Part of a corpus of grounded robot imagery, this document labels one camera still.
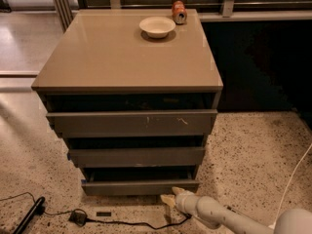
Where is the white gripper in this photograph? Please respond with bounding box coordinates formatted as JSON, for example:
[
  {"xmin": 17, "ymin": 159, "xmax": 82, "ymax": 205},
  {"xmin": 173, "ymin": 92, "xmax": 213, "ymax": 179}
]
[{"xmin": 160, "ymin": 186, "xmax": 201, "ymax": 216}]

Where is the grey bottom drawer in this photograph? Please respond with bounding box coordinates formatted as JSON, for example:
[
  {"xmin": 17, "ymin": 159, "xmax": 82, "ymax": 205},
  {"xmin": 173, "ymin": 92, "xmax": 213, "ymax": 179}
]
[{"xmin": 81, "ymin": 167, "xmax": 199, "ymax": 196}]

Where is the grey drawer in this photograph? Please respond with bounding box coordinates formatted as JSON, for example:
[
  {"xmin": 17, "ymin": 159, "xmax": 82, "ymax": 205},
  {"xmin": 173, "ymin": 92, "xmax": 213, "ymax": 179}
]
[
  {"xmin": 81, "ymin": 167, "xmax": 199, "ymax": 196},
  {"xmin": 68, "ymin": 147, "xmax": 205, "ymax": 168},
  {"xmin": 47, "ymin": 109, "xmax": 217, "ymax": 138}
]

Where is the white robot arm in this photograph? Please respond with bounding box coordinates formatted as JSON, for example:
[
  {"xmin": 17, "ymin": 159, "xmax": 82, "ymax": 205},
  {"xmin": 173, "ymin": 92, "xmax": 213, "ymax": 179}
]
[{"xmin": 161, "ymin": 187, "xmax": 312, "ymax": 234}]

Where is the grey middle drawer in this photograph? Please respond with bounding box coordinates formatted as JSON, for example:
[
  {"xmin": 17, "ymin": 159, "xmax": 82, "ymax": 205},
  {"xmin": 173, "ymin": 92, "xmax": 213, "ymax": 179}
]
[{"xmin": 68, "ymin": 147, "xmax": 205, "ymax": 168}]

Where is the grey drawer cabinet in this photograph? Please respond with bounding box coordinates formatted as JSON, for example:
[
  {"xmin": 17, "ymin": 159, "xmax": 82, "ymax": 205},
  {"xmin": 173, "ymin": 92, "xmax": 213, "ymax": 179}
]
[{"xmin": 31, "ymin": 9, "xmax": 224, "ymax": 193}]

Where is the grey top drawer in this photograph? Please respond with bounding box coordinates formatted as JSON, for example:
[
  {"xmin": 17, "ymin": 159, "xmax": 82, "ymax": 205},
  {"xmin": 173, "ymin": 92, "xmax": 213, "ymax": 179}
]
[{"xmin": 47, "ymin": 109, "xmax": 217, "ymax": 138}]

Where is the black power strip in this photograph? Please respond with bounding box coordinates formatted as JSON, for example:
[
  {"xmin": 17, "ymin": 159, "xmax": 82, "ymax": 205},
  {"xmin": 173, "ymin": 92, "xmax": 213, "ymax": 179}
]
[{"xmin": 226, "ymin": 206, "xmax": 239, "ymax": 213}]

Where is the black power adapter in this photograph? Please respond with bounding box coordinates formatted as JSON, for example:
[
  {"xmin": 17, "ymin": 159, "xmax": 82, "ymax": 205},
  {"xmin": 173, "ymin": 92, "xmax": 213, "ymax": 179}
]
[{"xmin": 69, "ymin": 209, "xmax": 87, "ymax": 227}]

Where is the black bar on floor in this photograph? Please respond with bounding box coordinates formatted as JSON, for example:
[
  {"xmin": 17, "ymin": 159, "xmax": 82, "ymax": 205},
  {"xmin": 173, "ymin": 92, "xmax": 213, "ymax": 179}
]
[{"xmin": 13, "ymin": 197, "xmax": 45, "ymax": 234}]

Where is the white bowl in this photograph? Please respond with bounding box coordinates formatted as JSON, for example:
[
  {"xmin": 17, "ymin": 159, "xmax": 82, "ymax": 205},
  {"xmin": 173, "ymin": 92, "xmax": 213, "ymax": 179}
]
[{"xmin": 139, "ymin": 17, "xmax": 176, "ymax": 39}]

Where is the orange soda can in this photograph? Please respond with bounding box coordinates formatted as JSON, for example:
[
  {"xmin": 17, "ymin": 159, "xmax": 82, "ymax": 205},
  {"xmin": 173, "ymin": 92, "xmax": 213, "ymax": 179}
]
[{"xmin": 172, "ymin": 1, "xmax": 187, "ymax": 24}]

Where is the black cable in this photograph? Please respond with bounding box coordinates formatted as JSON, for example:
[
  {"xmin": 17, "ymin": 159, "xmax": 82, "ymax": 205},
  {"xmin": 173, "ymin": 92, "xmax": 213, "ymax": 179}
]
[{"xmin": 85, "ymin": 214, "xmax": 192, "ymax": 230}]

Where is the white cable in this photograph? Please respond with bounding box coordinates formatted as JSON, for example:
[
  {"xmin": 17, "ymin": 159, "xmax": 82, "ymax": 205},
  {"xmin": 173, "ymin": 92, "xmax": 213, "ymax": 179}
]
[{"xmin": 268, "ymin": 142, "xmax": 312, "ymax": 229}]

